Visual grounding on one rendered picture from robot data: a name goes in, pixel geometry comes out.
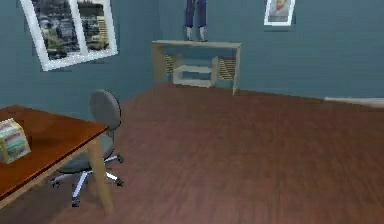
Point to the beige console table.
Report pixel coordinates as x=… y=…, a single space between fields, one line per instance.
x=196 y=63

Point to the grey office swivel chair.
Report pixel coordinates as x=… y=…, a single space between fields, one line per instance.
x=105 y=110

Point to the white framed portrait picture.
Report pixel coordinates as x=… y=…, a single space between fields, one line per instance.
x=279 y=11

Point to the brown wooden table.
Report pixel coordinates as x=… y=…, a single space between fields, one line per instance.
x=50 y=140

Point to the white framed window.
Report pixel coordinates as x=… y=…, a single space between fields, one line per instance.
x=66 y=31

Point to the pale flat slab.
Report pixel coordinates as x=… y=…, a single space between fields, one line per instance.
x=356 y=101

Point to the pale patterned tissue box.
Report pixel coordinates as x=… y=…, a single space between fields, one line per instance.
x=12 y=141

